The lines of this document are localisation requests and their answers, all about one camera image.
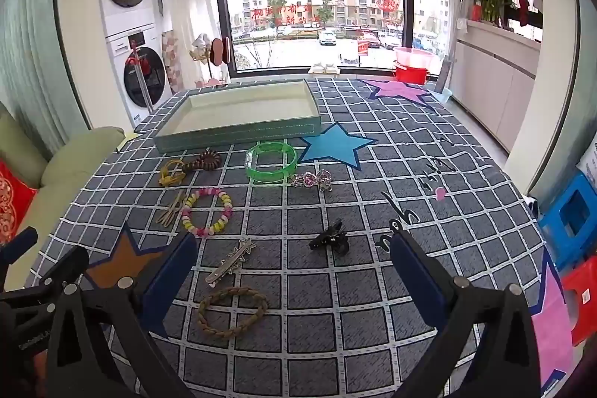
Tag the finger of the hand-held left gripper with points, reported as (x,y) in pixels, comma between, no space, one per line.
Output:
(63,270)
(18,245)

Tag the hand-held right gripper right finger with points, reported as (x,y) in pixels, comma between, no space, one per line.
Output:
(415,274)

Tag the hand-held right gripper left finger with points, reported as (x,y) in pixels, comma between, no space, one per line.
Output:
(170,274)

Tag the black claw hair clip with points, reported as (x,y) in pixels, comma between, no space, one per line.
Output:
(329,237)

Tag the beige shallow tray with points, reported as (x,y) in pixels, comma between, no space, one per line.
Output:
(233,138)

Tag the red patterned cushion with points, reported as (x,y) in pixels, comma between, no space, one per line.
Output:
(11,202)

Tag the silver star hair clip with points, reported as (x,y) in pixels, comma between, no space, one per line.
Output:
(228,263)

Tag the gold hair pins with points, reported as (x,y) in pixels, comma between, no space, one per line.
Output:
(169,214)

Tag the pale green sofa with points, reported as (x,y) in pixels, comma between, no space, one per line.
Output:
(70,165)

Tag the grey checked star tablecloth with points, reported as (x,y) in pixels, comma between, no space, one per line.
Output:
(326,309)

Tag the green plastic bangle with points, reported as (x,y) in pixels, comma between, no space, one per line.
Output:
(270,179)

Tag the pink rhinestone hair clip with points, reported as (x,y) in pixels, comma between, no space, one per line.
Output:
(308,181)

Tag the blue plastic stool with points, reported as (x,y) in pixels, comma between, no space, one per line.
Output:
(555,221)

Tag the red plastic stool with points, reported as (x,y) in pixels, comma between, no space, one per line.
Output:
(583,300)

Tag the light blue plastic basin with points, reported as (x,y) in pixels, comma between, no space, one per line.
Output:
(440,92)

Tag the red mop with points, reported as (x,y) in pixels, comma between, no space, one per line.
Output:
(140,78)

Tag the red plastic bucket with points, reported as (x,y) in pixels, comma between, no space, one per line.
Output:
(410,76)

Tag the white washing machine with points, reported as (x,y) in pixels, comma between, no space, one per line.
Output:
(144,76)

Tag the grey patterned board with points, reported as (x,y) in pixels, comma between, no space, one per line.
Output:
(445,76)

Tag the white plastic bag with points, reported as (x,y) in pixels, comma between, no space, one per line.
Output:
(588,165)

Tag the beige low cabinet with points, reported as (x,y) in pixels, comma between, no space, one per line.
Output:
(494,81)

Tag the pink checkered folded mat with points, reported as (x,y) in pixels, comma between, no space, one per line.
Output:
(172,62)

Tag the pink plastic basin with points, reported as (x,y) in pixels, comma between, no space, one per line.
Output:
(413,55)

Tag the white slippers pair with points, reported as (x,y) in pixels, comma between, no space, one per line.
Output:
(324,68)

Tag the metal slipper rack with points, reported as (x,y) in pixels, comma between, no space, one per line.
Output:
(217,50)

